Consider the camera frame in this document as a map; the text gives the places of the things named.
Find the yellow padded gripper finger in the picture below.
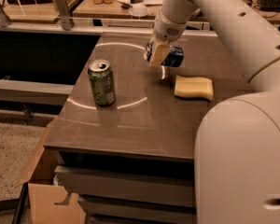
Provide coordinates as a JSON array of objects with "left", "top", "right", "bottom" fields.
[{"left": 148, "top": 42, "right": 171, "bottom": 67}]

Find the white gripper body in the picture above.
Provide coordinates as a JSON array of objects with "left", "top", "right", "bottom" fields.
[{"left": 150, "top": 8, "right": 188, "bottom": 44}]

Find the blue pepsi can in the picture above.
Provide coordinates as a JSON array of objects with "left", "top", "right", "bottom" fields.
[{"left": 144, "top": 42, "right": 184, "bottom": 67}]

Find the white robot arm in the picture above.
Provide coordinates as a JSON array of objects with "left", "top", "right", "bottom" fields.
[{"left": 153, "top": 0, "right": 280, "bottom": 224}]

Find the green soda can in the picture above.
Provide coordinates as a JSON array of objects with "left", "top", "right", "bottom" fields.
[{"left": 88, "top": 59, "right": 116, "bottom": 106}]

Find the yellow sponge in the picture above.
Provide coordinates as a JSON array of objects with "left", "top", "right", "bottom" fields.
[{"left": 175, "top": 76, "right": 214, "bottom": 101}]

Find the grey drawer cabinet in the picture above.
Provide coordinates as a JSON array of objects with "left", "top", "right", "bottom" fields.
[{"left": 45, "top": 33, "right": 251, "bottom": 224}]

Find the cardboard box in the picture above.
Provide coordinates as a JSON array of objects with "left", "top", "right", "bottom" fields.
[{"left": 16, "top": 121, "right": 86, "bottom": 224}]

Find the metal bracket middle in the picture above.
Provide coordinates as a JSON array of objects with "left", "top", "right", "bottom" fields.
[{"left": 55, "top": 0, "right": 74, "bottom": 31}]

